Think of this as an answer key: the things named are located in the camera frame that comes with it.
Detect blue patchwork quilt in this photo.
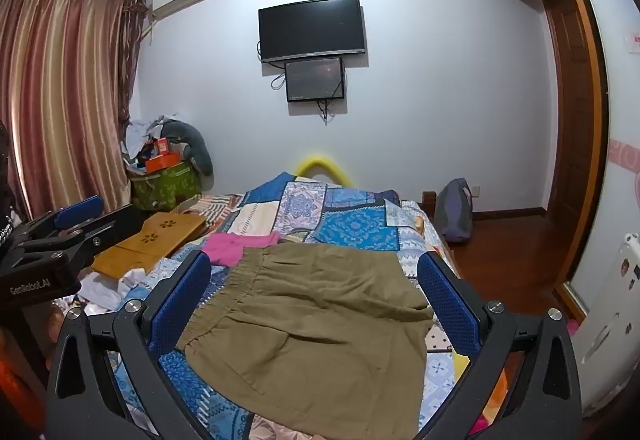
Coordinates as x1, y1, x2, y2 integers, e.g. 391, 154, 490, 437
50, 171, 473, 440

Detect wooden lap desk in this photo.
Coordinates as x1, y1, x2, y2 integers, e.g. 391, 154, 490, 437
91, 211, 207, 279

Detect pink pants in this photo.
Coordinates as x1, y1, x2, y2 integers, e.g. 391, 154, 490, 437
202, 231, 281, 268

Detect white cloth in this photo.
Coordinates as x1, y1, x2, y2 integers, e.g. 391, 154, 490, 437
75, 267, 151, 316

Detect khaki pants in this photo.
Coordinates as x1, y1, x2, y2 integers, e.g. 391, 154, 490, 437
176, 243, 435, 438

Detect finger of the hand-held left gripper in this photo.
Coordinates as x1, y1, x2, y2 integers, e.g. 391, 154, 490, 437
35, 204, 147, 257
25, 196, 105, 241

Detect small black wall monitor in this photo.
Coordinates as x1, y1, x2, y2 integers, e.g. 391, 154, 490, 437
285, 57, 346, 102

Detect yellow foam arc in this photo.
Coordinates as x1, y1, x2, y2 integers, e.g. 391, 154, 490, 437
295, 155, 353, 186

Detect striped orange bedsheet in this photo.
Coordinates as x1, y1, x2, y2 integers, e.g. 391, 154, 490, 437
187, 193, 246, 227

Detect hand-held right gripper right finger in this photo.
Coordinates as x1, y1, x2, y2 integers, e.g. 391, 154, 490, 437
417, 250, 583, 440

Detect pile of white clothes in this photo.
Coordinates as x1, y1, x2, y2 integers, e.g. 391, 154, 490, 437
122, 113, 168, 166

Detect grey plush toy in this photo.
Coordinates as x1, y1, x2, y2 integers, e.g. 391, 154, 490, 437
162, 120, 215, 176

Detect white appliance with stickers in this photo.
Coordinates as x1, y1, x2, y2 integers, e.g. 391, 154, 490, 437
570, 233, 640, 416

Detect person's left forearm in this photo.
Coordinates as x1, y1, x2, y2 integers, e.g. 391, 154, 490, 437
0, 325, 48, 421

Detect grey backpack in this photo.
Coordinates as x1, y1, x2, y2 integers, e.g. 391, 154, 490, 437
434, 177, 474, 243

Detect orange flat box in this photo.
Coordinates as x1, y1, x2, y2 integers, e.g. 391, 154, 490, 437
145, 153, 182, 173

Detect green bag with orange items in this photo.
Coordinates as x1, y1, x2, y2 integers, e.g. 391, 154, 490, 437
129, 160, 202, 212

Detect large black wall television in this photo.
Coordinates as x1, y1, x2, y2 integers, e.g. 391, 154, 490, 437
258, 0, 362, 64

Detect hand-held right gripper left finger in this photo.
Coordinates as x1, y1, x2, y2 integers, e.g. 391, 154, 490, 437
45, 250, 213, 440

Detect wooden door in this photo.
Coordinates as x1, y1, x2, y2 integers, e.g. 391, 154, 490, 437
542, 0, 610, 313

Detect striped brown curtain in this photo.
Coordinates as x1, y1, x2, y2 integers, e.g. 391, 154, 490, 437
0, 0, 146, 221

